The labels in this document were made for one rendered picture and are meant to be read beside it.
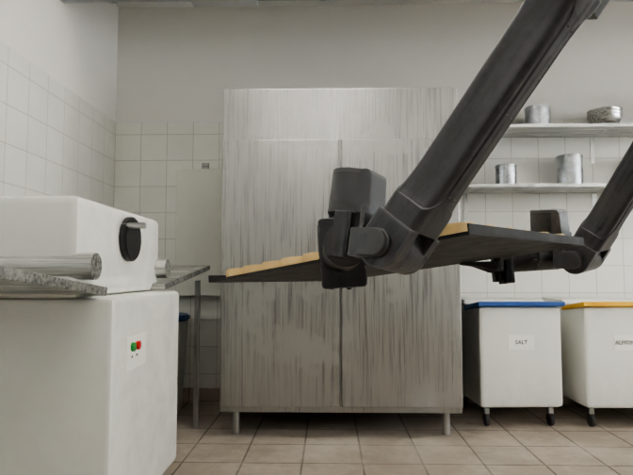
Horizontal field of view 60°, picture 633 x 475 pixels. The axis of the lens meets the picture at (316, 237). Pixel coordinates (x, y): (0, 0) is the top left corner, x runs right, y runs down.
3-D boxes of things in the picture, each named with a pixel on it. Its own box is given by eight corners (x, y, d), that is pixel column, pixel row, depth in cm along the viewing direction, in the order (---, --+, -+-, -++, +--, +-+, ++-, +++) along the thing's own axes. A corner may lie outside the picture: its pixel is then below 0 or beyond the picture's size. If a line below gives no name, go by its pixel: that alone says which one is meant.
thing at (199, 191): (232, 296, 409) (233, 163, 416) (230, 296, 403) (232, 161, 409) (176, 295, 410) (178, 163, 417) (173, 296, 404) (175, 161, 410)
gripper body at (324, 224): (321, 289, 80) (322, 287, 73) (317, 221, 81) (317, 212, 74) (365, 286, 80) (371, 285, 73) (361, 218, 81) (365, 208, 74)
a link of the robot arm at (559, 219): (579, 270, 104) (600, 264, 110) (577, 209, 103) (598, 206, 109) (522, 267, 114) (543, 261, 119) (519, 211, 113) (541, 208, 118)
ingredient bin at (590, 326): (587, 431, 329) (583, 302, 334) (543, 405, 393) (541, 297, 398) (677, 431, 329) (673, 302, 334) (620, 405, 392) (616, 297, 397)
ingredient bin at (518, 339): (480, 430, 330) (478, 301, 335) (452, 404, 394) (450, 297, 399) (569, 430, 331) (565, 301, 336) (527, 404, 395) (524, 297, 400)
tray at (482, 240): (584, 245, 98) (583, 237, 99) (469, 234, 70) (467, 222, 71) (341, 281, 140) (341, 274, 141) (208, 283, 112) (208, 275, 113)
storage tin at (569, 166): (576, 188, 401) (576, 158, 402) (588, 184, 383) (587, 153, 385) (552, 188, 401) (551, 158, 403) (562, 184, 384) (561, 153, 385)
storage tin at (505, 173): (512, 188, 401) (512, 167, 402) (520, 185, 386) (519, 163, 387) (493, 188, 401) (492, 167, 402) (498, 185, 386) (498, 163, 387)
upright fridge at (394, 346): (435, 404, 395) (431, 124, 409) (466, 443, 305) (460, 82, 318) (242, 402, 399) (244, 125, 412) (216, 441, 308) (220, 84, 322)
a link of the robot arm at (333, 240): (320, 262, 67) (366, 269, 67) (328, 207, 68) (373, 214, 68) (319, 267, 74) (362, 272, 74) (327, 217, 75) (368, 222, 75)
